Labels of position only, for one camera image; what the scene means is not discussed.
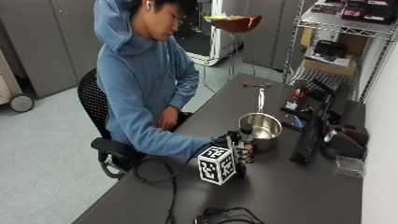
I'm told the steel saucepan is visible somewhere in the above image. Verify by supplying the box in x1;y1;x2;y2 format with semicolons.
237;88;283;152

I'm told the black pouch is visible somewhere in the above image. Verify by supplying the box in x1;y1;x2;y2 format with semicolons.
313;39;350;59

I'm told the grey cabinet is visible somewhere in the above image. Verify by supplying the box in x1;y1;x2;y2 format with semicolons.
0;0;104;100
241;0;309;72

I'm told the pile of dark boxes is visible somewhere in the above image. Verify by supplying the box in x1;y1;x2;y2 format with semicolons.
310;0;398;26

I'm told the red handled screwdriver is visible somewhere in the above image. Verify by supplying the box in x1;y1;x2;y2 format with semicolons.
241;81;273;89

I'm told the black device with silver ring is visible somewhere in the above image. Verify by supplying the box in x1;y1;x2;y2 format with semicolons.
319;124;370;161

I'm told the white marker cube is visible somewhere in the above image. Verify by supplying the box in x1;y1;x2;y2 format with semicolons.
197;146;237;187

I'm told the dark smartphone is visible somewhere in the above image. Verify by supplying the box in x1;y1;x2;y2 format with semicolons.
281;113;309;133

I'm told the black device with cables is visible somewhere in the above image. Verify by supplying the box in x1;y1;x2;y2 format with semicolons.
193;206;266;224

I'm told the red and black tool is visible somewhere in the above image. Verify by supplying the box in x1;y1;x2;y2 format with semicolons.
279;79;310;117

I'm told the metal wire shelf rack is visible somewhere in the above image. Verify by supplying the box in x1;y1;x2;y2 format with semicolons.
282;0;398;103

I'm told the person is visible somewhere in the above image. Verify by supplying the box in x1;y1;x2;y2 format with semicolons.
92;0;215;161

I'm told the small bottle with black cap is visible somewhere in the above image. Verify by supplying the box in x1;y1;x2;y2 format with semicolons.
239;122;255;145

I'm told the flat cardboard box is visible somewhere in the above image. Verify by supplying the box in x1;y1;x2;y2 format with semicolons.
301;46;358;77

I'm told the black office chair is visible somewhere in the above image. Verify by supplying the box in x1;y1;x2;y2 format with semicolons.
77;67;194;180

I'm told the brown seat bar stool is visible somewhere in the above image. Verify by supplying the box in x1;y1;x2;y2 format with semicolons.
201;14;263;94

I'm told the yellow item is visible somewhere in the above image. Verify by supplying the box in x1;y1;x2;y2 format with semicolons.
202;14;243;22

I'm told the grey cart with wheel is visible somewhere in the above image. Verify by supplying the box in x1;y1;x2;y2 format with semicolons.
0;49;36;114

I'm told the white framed glass enclosure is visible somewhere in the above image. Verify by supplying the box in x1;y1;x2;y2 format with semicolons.
173;0;250;67

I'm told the black cable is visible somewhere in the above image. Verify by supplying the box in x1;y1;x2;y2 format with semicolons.
130;136;227;224

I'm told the clear plastic box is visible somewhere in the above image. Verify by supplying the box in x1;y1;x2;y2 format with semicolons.
333;154;367;179

